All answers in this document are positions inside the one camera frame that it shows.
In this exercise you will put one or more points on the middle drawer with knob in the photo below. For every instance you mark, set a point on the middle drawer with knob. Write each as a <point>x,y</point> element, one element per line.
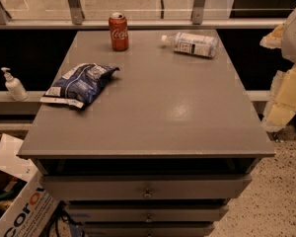
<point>146,212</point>

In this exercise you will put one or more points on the blue chip bag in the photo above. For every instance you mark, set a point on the blue chip bag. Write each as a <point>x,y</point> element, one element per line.
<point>80,86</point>

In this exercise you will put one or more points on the top drawer with knob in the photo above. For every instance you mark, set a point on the top drawer with knob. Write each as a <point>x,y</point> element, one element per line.
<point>144,187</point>

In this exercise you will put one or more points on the white cardboard box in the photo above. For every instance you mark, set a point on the white cardboard box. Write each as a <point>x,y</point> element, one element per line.
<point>33,206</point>

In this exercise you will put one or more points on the drawer with knob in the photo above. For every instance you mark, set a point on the drawer with knob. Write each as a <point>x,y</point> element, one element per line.
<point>144,187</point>
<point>146,212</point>
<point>148,230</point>

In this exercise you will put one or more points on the white pump dispenser bottle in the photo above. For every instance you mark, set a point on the white pump dispenser bottle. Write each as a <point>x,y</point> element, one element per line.
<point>14,86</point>

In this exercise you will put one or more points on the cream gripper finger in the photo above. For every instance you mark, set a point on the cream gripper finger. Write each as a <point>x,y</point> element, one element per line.
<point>273,39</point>
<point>281,106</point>

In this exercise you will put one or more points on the red Coca-Cola can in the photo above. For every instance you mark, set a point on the red Coca-Cola can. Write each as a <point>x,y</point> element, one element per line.
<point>118,30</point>

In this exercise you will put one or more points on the bottom drawer with knob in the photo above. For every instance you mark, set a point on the bottom drawer with knob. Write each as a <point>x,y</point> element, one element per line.
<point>148,230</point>

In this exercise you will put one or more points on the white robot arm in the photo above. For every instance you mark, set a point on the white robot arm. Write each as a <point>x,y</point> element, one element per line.
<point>288,42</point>

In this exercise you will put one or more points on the blue plastic water bottle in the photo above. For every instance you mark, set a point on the blue plastic water bottle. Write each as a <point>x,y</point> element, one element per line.
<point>198,45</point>

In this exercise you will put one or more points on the grey drawer cabinet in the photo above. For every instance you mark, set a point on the grey drawer cabinet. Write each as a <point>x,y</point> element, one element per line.
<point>162,113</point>

